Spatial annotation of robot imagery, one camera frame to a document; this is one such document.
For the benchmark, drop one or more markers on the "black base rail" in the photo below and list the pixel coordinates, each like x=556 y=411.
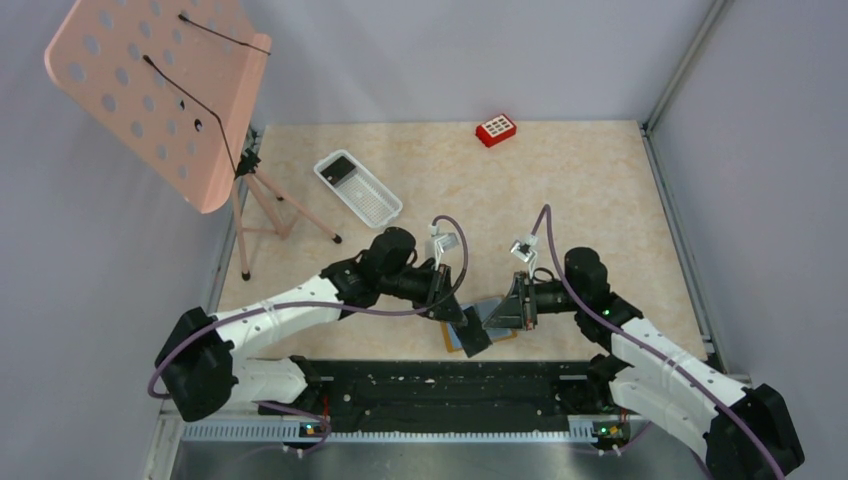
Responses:
x=440 y=397

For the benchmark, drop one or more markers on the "red box with grid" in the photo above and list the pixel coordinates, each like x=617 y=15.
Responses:
x=496 y=130

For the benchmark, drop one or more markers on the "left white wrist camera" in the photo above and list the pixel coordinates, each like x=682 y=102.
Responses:
x=439 y=243

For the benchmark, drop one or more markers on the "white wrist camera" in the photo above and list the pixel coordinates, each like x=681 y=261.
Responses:
x=525 y=250
x=439 y=243

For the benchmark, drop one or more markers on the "aluminium frame rail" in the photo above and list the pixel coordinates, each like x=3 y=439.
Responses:
x=650 y=136

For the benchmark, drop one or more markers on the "pink perforated music stand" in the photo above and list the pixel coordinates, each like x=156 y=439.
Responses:
x=177 y=82

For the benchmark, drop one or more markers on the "black card in basket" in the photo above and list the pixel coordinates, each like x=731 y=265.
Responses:
x=338 y=170

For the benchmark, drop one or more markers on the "white plastic basket tray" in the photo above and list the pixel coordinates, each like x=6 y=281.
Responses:
x=365 y=195

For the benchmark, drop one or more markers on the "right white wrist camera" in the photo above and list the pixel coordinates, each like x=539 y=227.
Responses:
x=525 y=250

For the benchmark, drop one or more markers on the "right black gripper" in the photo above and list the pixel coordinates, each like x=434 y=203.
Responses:
x=515 y=311

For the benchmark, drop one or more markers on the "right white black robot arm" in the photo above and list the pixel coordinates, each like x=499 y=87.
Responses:
x=736 y=431

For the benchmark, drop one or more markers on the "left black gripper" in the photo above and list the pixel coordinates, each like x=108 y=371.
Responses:
x=439 y=284

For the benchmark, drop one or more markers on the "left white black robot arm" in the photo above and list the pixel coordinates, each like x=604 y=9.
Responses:
x=209 y=360

